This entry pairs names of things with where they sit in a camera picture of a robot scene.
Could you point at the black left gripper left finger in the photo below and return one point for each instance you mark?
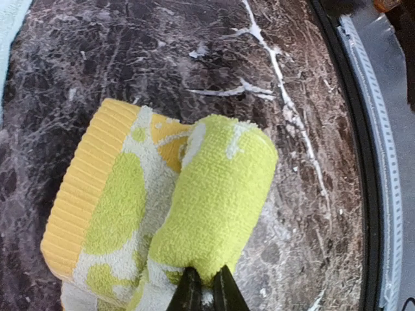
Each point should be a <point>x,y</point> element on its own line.
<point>188,295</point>

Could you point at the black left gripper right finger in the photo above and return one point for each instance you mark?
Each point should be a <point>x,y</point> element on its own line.
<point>226,294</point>

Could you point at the yellow green patterned towel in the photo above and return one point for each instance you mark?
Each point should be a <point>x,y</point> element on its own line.
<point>145,197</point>

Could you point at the mint green panda towel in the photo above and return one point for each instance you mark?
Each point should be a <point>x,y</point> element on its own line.
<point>13,13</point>

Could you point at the grey slotted cable duct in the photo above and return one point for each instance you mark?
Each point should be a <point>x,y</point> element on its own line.
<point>379,65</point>

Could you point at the black front table rail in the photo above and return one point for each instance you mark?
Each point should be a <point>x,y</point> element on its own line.
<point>366,159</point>

